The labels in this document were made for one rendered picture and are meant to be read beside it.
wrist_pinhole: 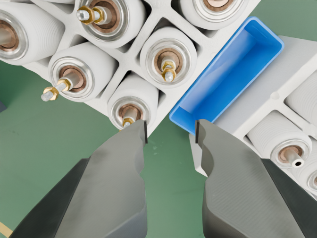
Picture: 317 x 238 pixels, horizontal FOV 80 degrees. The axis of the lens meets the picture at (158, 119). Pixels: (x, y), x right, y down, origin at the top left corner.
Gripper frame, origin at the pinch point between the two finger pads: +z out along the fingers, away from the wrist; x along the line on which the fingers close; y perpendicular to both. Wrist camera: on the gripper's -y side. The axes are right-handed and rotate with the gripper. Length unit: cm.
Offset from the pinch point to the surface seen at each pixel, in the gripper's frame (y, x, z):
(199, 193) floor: 61, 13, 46
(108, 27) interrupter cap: -4.8, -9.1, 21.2
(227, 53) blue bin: 3.7, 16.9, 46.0
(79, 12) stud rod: -6.7, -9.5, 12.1
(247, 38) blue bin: 0, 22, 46
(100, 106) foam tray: 11.6, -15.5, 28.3
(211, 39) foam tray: -2.0, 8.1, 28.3
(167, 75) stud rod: 0.3, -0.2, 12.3
